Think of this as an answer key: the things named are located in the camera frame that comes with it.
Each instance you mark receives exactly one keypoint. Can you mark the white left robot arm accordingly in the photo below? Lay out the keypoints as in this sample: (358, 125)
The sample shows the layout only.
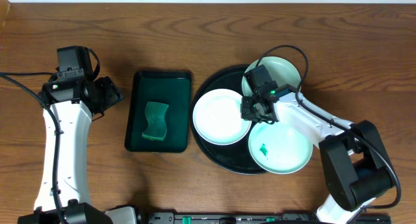
(63, 196)

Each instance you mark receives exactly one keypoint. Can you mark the mint green plate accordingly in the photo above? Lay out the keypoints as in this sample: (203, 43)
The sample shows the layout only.
(280, 70)
(279, 148)

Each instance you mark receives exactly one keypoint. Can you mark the black rectangular water tray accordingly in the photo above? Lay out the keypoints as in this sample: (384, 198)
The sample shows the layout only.
(169, 87)

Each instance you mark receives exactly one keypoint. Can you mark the round black serving tray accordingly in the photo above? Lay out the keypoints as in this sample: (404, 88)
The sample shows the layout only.
(235, 157)

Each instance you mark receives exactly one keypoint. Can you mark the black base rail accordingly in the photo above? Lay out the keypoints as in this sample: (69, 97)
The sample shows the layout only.
(172, 218)

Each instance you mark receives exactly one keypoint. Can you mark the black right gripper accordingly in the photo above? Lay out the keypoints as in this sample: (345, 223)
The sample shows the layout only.
(246, 113)

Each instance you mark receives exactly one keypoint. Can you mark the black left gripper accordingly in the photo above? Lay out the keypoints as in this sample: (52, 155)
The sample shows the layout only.
(108, 92)

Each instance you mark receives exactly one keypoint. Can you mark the white plate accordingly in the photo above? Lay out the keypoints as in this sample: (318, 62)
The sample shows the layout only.
(217, 117)

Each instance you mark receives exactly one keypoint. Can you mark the green scrub sponge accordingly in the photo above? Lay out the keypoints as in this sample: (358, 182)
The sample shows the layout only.
(155, 114)

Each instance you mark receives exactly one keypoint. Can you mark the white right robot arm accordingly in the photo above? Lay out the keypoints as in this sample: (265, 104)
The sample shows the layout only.
(356, 166)

